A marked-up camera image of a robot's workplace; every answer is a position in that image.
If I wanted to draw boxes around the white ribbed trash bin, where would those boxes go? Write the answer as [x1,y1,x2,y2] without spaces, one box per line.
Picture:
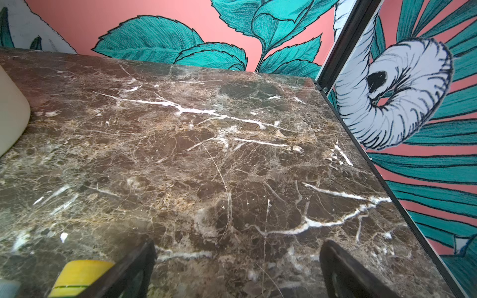
[0,67,31,156]

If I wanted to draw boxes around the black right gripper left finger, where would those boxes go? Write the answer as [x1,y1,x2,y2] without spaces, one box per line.
[78,241,157,298]

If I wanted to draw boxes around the green Sprite bottle Chinese label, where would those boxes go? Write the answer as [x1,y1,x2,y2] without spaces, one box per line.
[48,260,114,298]

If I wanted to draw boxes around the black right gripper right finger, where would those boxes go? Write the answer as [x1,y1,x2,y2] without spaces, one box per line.
[319,240,399,298]

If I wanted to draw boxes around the black frame post right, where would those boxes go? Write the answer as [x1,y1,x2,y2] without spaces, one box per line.
[316,0,385,92]

